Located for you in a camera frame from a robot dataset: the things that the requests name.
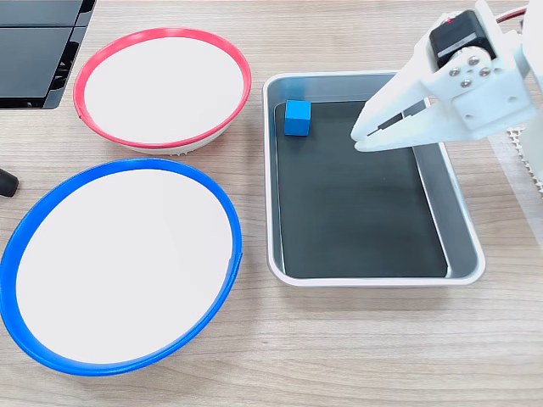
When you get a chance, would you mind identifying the white dish blue rim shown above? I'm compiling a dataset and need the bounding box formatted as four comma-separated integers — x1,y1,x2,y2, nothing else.
0,158,244,377

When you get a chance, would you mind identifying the black plastic panel holder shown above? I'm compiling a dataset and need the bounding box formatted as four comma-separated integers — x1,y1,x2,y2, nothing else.
0,0,98,110

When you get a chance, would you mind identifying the silver metal tray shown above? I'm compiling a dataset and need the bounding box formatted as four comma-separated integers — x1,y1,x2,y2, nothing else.
261,70,487,288

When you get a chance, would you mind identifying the white dish red rim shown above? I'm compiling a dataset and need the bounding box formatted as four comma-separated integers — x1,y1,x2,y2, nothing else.
72,27,253,156

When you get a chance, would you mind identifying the red black cable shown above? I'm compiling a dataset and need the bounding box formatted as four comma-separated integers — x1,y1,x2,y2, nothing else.
494,7,531,25

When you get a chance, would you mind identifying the black tray liner mat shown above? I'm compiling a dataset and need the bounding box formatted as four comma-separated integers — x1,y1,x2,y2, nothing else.
273,100,450,280

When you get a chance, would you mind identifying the black rounded object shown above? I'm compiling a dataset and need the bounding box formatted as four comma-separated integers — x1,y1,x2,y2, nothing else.
0,167,20,198

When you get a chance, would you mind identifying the blue cube block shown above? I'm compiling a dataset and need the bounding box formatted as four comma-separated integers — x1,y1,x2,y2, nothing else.
283,99,312,137

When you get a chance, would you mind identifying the white honeycomb mat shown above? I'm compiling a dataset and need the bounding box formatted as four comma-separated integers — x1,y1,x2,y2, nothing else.
507,125,543,198

